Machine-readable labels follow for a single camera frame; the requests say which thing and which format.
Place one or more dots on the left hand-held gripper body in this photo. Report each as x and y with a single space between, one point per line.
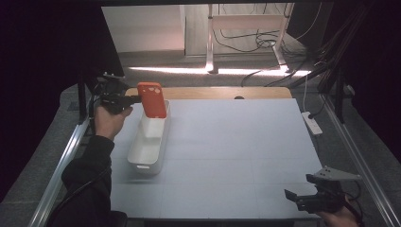
113 94

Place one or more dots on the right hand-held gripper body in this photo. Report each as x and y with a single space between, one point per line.
327 192

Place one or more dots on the orange phone case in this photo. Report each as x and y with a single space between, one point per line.
152 99

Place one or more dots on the long white plastic bin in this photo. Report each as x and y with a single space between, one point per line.
145 154

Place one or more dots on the person's left hand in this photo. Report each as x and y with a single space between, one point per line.
108 123

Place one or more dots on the person's right hand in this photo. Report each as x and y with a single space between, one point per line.
339 219

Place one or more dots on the white power strip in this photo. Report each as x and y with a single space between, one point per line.
312 123

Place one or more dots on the wooden table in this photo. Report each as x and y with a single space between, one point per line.
205 93

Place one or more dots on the aluminium rail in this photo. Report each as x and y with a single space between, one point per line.
60 167
359 164

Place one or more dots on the white desk frame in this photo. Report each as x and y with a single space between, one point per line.
249 22

